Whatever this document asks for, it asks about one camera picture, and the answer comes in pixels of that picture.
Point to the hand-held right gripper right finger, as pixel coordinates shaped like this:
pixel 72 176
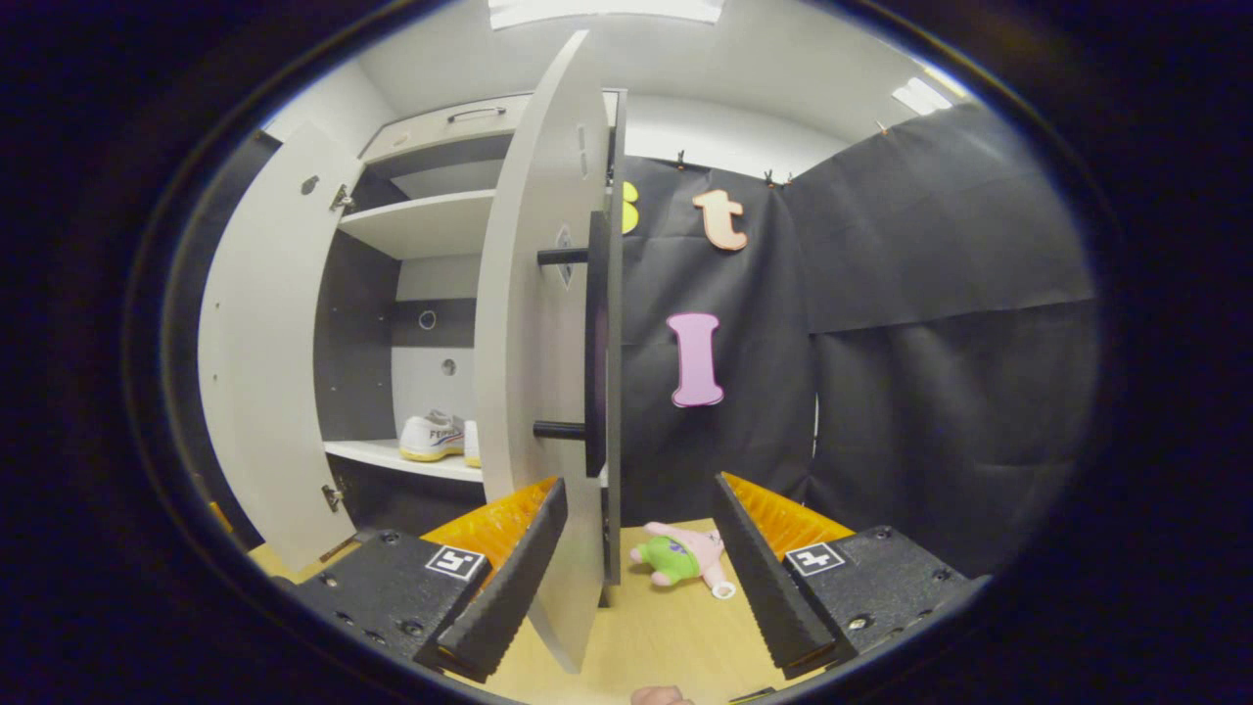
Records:
pixel 764 578

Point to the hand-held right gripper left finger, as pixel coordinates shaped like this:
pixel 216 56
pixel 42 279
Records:
pixel 514 587

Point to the white canvas shoe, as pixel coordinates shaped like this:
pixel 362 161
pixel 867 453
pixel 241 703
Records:
pixel 472 446
pixel 431 436

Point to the grey shoe cabinet door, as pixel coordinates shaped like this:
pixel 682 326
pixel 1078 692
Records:
pixel 264 343
pixel 529 294

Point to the grey shoe cabinet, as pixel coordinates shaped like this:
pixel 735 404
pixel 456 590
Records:
pixel 421 225

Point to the grey cabinet drawer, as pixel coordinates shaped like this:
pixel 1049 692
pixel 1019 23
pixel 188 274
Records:
pixel 431 132

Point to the green and pink plush toy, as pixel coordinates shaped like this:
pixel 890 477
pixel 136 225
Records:
pixel 675 558

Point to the black backdrop cloth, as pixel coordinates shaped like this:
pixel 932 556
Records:
pixel 930 245

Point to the ceiling light panel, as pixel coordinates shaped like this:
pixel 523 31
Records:
pixel 920 96
pixel 607 10

